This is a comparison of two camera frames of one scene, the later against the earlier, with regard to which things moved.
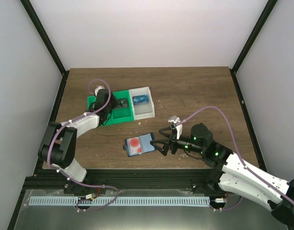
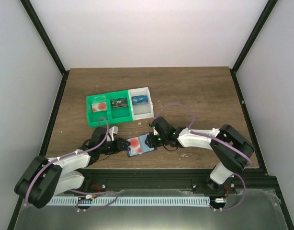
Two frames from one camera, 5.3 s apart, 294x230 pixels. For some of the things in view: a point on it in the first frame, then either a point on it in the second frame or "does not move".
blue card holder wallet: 139,144 does not move
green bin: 122,114 does not move
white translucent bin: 143,110 does not move
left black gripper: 115,102 → 119,146
